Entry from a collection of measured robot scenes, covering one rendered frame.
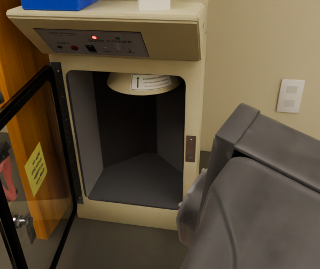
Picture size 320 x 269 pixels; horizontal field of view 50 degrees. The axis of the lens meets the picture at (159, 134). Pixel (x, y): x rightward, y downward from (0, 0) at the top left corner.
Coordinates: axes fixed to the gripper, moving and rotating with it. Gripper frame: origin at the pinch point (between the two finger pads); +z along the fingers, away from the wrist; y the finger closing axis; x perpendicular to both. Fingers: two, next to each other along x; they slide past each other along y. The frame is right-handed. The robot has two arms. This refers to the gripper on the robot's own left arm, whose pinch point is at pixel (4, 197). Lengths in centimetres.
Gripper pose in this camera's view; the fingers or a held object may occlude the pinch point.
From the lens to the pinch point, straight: 69.8
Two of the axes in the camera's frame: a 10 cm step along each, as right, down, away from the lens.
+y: -9.1, 3.2, 2.6
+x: -0.8, 4.9, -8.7
